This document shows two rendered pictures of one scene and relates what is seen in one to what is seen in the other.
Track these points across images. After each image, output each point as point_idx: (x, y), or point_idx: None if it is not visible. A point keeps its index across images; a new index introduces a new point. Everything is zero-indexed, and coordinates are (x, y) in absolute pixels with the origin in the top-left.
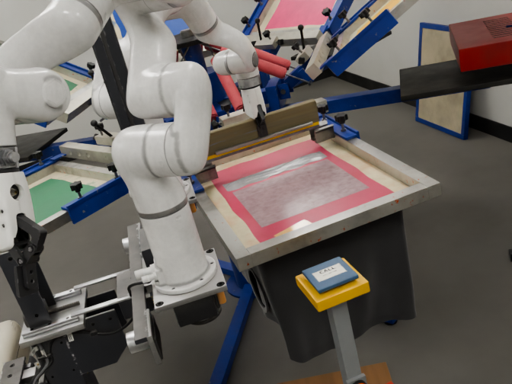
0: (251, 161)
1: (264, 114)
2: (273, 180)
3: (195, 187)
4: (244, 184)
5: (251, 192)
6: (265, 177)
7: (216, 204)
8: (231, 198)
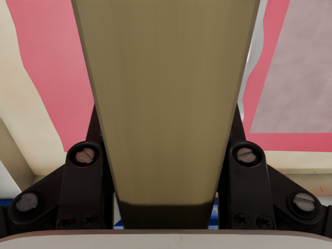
0: (35, 28)
1: (261, 230)
2: (314, 20)
3: (212, 213)
4: (238, 101)
5: (310, 99)
6: (257, 37)
7: (273, 167)
8: (281, 141)
